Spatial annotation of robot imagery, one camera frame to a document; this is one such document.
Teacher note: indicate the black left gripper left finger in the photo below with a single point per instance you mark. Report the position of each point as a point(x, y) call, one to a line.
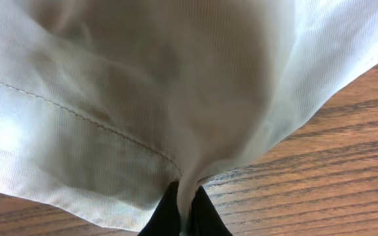
point(165, 220)

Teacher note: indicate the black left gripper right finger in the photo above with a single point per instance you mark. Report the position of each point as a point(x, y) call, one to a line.
point(205, 221)

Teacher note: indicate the beige khaki shorts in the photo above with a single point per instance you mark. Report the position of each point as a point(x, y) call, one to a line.
point(104, 103)

